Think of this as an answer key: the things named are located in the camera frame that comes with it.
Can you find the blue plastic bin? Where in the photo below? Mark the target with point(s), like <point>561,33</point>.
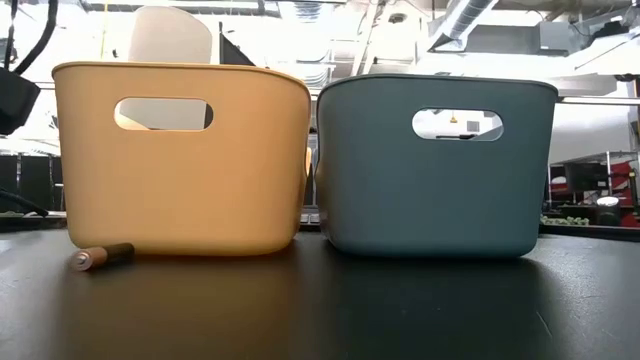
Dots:
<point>425,200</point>

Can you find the white rounded panel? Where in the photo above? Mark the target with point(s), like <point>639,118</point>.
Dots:
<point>170,35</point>

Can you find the dark triangular panel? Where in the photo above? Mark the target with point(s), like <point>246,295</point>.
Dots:
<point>232,54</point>

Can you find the red bin shelf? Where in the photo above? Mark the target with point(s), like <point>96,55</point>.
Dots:
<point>631,200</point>

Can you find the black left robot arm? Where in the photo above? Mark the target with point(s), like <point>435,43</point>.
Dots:
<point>15,102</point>

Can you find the copper and black battery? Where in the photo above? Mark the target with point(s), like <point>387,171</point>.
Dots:
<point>105,255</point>

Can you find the grey ventilation duct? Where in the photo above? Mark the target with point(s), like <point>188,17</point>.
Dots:
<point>460,22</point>

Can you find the black monitor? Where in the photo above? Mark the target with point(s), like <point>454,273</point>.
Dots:
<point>585,177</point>

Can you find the yellow plastic bin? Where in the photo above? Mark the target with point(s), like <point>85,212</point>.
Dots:
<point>175,190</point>

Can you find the potted succulent plant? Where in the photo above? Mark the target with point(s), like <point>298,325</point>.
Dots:
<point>565,220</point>

